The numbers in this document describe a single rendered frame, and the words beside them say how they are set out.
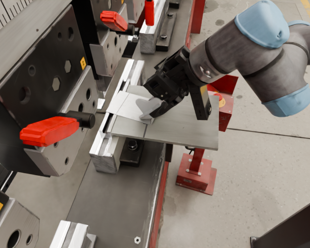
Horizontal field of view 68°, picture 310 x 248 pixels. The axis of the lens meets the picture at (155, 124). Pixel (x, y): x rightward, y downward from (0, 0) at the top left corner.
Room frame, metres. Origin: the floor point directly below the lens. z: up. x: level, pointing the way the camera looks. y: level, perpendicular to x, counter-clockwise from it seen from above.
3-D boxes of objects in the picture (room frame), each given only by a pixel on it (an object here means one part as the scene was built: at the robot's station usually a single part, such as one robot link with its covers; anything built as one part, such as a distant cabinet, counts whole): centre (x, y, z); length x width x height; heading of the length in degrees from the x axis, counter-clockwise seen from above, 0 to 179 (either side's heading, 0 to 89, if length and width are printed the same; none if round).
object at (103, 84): (0.43, 0.11, 1.13); 0.10 x 0.02 x 0.10; 170
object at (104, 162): (0.49, 0.10, 0.92); 0.39 x 0.06 x 0.10; 170
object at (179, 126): (0.40, -0.04, 1.00); 0.26 x 0.18 x 0.01; 80
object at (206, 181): (0.70, -0.28, 0.06); 0.25 x 0.20 x 0.12; 72
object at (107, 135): (0.44, 0.11, 0.98); 0.20 x 0.03 x 0.03; 170
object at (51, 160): (0.21, 0.15, 1.26); 0.15 x 0.09 x 0.17; 170
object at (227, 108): (0.71, -0.26, 0.75); 0.20 x 0.16 x 0.18; 162
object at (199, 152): (0.71, -0.26, 0.39); 0.05 x 0.05 x 0.54; 72
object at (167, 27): (1.02, -0.06, 0.89); 0.30 x 0.05 x 0.03; 170
